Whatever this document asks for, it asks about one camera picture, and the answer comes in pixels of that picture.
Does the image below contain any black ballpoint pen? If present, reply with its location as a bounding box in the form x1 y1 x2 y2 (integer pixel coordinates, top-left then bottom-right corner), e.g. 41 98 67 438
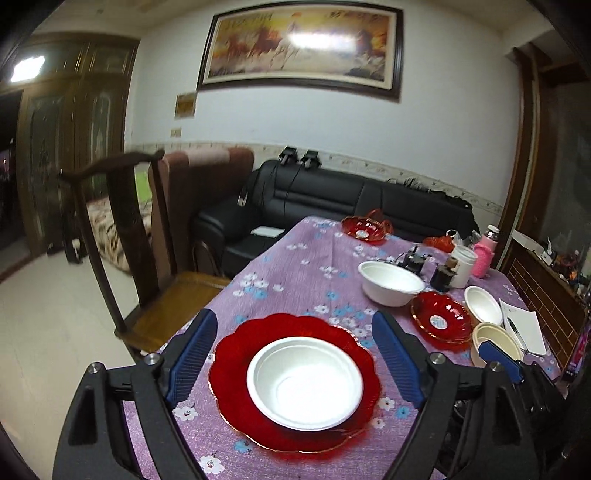
507 317 529 354

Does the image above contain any framed horse painting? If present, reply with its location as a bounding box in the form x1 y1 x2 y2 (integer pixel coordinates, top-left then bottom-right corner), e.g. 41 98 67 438
197 1 404 101

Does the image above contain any wooden sideboard with clutter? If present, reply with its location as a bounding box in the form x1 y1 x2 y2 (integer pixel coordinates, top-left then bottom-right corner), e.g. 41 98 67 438
501 230 587 371

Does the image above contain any white lined notebook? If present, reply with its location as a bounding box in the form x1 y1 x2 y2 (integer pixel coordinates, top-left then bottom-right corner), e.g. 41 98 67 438
499 300 548 357

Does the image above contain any large red scalloped plate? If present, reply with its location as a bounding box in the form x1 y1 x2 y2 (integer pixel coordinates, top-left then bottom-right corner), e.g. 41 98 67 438
208 313 382 454

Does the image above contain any black bottle with cork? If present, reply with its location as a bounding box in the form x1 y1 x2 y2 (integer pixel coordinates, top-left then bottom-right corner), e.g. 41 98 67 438
430 257 458 293

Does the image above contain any dark wooden cabinet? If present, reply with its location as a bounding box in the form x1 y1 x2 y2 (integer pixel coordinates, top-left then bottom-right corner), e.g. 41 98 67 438
1 32 139 257

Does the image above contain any wide white paper bowl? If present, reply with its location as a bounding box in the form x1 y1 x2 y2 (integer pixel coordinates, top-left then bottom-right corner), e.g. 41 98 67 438
246 336 365 432

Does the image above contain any far red glass dish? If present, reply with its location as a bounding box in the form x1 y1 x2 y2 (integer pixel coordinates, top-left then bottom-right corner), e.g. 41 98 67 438
341 216 388 244

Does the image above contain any purple floral tablecloth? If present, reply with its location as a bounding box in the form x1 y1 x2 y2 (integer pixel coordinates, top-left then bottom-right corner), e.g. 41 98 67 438
121 215 562 480

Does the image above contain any black leather sofa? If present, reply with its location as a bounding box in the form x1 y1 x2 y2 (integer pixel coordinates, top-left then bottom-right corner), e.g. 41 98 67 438
190 160 480 278

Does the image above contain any beige plastic bowl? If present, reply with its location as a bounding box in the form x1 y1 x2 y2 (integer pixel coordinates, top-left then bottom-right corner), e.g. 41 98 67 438
470 323 524 368

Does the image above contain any pink sleeved thermos bottle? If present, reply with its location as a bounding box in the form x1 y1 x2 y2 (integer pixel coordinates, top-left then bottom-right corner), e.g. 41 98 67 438
472 224 500 278

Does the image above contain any black metal device left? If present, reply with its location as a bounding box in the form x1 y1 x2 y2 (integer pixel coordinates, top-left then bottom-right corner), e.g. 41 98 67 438
397 245 432 276

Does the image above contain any white plastic jar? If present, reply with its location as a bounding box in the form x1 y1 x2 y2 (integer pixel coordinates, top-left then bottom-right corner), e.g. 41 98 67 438
450 245 477 289

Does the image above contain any small white paper bowl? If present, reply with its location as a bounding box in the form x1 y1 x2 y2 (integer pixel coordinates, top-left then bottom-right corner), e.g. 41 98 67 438
464 286 503 326

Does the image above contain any phone on round stand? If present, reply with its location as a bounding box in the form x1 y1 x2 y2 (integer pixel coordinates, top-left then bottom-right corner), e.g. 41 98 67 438
562 319 590 383

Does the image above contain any dark wooden chair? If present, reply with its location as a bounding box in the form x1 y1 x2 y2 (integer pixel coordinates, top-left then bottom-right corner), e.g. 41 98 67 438
59 150 229 361

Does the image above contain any deep white paper bowl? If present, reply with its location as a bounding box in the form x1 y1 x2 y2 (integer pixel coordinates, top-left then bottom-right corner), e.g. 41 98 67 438
358 261 426 308

